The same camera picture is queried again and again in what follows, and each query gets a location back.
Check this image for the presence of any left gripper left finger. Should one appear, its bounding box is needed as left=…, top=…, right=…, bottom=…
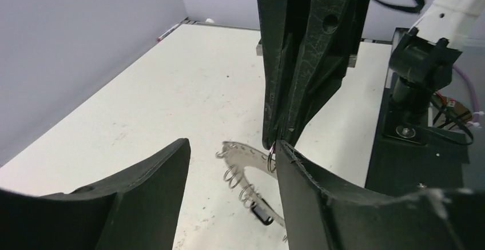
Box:
left=1, top=138, right=191, bottom=249

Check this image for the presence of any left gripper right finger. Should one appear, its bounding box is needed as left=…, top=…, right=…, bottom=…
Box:
left=275, top=140, right=484, bottom=249

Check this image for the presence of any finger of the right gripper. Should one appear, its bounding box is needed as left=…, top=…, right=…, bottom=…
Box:
left=278, top=0, right=370, bottom=146
left=257, top=0, right=300, bottom=150

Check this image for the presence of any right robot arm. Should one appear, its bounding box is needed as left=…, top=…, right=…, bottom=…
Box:
left=257, top=0, right=484, bottom=149

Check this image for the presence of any red white marker pen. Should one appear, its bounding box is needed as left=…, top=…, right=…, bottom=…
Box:
left=157, top=23, right=181, bottom=42

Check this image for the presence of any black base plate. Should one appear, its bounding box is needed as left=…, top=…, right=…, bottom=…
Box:
left=365, top=89, right=470, bottom=196

